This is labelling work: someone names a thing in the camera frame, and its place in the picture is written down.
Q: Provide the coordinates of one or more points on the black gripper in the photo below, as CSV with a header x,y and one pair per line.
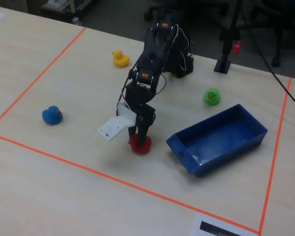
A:
x,y
145,114

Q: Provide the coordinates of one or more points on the red rubber duck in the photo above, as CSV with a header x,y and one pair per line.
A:
x,y
143,145

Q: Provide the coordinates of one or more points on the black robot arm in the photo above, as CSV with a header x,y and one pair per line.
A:
x,y
155,49

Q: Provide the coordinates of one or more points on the yellow rubber duck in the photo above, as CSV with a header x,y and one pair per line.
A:
x,y
120,59

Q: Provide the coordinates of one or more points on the blue plastic box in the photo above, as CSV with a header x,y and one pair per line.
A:
x,y
218,140

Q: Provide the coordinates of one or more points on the green rubber duck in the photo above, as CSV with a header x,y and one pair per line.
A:
x,y
212,97

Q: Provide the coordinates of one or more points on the blue rubber duck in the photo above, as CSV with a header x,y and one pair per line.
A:
x,y
51,116

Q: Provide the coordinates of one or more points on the long orange tape strip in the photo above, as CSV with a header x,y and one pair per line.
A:
x,y
123,182

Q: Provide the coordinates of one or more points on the white paper with black bar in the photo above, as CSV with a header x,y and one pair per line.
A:
x,y
211,225

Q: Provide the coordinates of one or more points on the black clamp stand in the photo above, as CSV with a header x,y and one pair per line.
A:
x,y
226,49

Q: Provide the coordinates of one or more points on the black office chair base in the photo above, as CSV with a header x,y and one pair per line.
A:
x,y
277,32

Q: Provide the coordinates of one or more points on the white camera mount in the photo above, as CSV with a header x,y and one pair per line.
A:
x,y
115,125

